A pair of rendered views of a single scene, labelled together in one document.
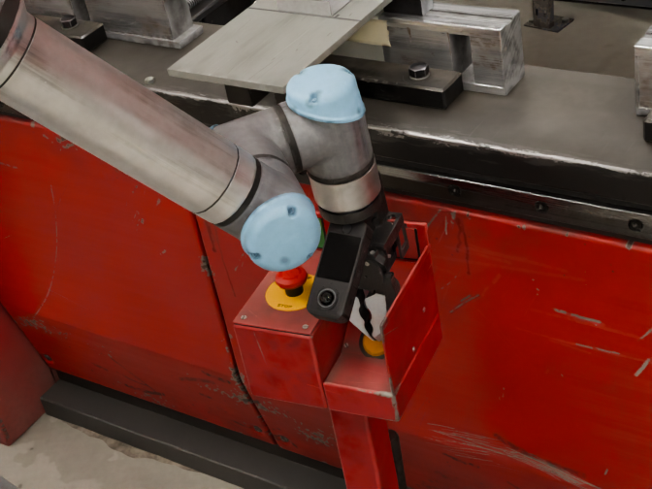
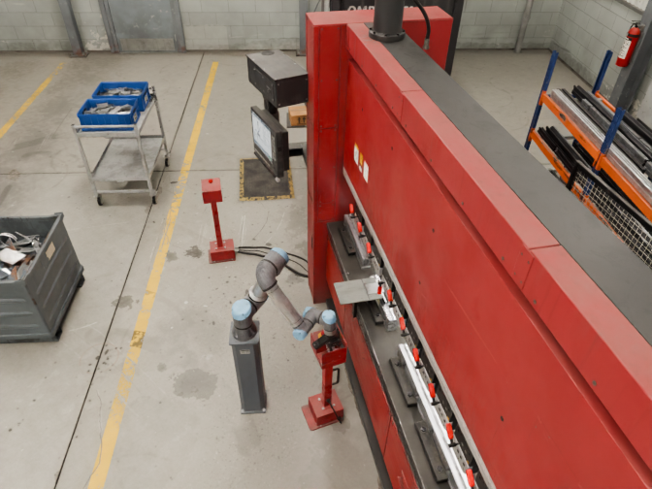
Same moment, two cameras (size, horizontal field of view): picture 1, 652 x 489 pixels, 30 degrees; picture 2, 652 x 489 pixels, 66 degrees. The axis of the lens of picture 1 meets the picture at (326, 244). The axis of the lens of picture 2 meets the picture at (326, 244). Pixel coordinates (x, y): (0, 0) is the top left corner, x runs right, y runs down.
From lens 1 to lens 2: 1.97 m
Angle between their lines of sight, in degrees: 30
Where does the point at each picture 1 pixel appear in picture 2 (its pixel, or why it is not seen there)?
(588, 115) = (390, 347)
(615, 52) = not seen: hidden behind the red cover
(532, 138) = (376, 343)
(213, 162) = (292, 319)
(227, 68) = (340, 291)
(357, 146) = (329, 327)
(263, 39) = (352, 289)
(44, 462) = not seen: hidden behind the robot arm
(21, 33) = (272, 290)
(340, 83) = (329, 317)
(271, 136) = (315, 316)
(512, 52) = (392, 325)
